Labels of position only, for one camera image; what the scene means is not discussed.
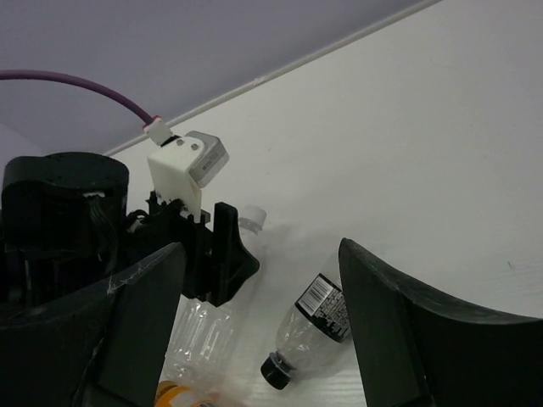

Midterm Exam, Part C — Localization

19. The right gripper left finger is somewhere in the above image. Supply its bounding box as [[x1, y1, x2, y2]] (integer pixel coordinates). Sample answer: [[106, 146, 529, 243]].
[[1, 243, 186, 406]]

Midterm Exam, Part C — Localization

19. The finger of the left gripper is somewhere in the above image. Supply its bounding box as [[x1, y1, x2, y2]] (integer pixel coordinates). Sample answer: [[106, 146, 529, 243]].
[[210, 203, 260, 306]]

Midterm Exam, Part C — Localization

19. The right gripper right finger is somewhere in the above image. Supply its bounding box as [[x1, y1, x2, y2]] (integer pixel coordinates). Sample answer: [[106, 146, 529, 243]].
[[339, 238, 542, 406]]

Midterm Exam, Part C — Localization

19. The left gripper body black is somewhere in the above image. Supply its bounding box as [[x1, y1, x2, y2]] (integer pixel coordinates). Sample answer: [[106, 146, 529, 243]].
[[122, 192, 212, 299]]

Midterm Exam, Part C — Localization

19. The clear unlabelled plastic bottle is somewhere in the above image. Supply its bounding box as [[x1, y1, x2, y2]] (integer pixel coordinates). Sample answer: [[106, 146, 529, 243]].
[[163, 205, 266, 393]]

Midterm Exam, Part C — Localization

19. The clear bottle black cap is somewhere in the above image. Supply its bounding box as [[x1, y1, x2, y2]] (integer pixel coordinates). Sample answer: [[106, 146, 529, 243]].
[[260, 254, 351, 390]]

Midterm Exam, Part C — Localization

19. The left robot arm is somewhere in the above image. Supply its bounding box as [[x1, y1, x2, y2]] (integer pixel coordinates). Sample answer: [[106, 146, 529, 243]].
[[1, 152, 260, 318]]

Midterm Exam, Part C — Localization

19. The orange juice bottle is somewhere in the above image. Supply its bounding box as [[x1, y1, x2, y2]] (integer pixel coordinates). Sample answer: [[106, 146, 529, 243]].
[[154, 381, 216, 407]]

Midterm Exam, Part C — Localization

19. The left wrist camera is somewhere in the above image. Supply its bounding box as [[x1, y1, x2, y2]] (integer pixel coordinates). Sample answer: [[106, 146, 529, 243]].
[[148, 131, 229, 223]]

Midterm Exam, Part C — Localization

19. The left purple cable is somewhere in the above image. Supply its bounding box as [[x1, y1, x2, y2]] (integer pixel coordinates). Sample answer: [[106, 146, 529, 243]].
[[0, 70, 171, 148]]

